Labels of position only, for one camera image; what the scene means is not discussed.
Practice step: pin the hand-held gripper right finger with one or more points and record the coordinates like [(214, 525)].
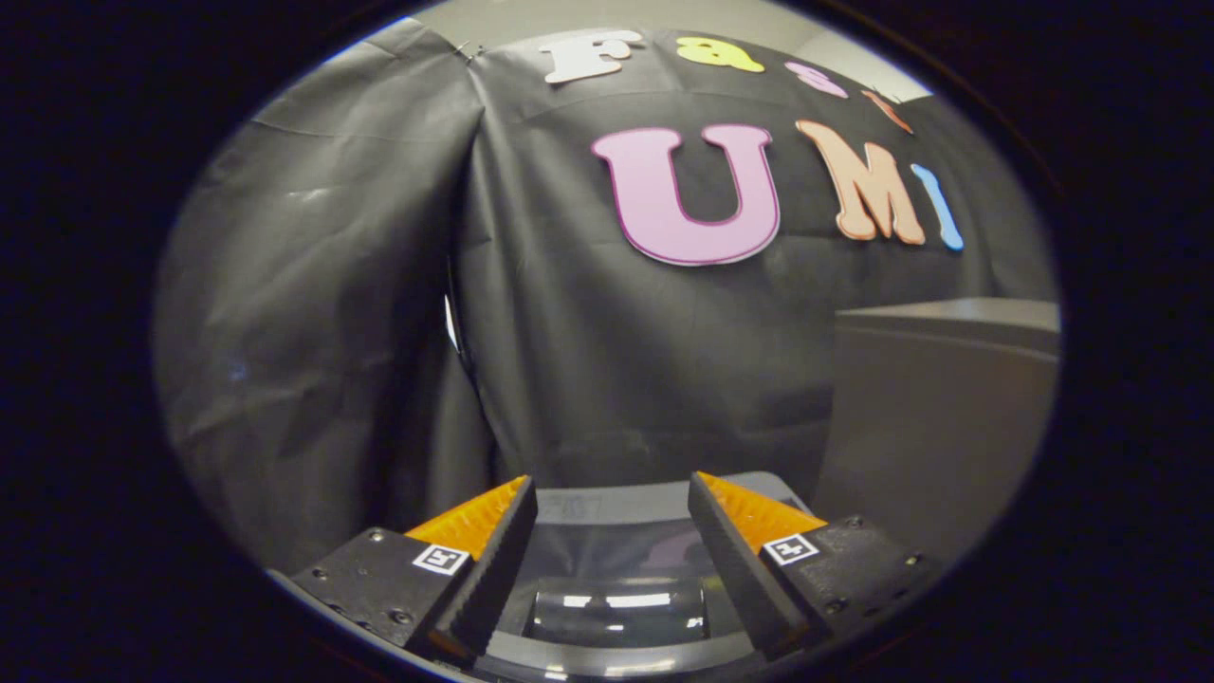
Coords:
[(735, 574)]

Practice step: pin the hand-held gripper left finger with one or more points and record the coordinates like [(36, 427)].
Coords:
[(488, 583)]

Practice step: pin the grey top-load washing machine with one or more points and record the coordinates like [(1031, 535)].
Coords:
[(654, 495)]

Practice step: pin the dark washing machine lid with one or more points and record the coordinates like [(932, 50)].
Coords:
[(616, 569)]

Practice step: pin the beige cabinet with dark top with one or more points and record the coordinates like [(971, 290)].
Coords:
[(929, 427)]

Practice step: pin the black backdrop cloth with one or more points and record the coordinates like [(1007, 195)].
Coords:
[(332, 285)]

